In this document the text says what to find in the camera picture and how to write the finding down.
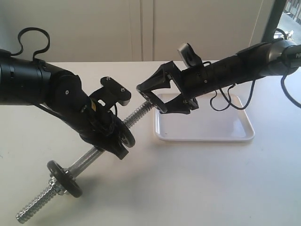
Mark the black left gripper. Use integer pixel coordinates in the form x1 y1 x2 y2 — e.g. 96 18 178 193
45 94 129 160

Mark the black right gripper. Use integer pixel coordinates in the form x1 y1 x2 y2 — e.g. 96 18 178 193
136 61 212 114

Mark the chrome dumbbell bar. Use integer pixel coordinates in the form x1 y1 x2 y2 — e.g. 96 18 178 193
16 100 154 224

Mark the black weight plate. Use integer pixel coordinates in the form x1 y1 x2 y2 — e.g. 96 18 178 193
120 122 135 148
136 85 167 113
47 160 82 198

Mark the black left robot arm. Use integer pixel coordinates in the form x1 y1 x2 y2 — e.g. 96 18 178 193
0 50 135 159

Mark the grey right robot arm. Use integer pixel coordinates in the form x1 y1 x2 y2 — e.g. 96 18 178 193
136 39 301 114

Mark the white plastic tray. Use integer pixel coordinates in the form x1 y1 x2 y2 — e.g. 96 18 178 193
154 93 255 142

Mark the chrome spin lock nut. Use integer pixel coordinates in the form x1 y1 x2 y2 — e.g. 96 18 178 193
48 177 67 195

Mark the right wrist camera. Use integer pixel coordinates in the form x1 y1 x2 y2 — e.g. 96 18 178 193
177 43 202 68

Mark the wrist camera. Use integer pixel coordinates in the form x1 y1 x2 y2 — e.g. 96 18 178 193
177 43 202 68
89 76 131 108

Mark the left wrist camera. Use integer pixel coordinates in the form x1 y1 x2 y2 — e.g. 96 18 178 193
89 76 131 108

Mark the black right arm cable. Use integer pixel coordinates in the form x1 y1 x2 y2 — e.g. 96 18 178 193
209 28 301 111

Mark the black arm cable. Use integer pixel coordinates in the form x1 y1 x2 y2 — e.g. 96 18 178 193
209 28 301 111
10 27 51 62

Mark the dark window frame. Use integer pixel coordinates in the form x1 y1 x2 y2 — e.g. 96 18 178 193
261 0 287 42

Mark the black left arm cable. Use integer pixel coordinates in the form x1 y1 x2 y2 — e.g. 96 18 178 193
10 27 51 62

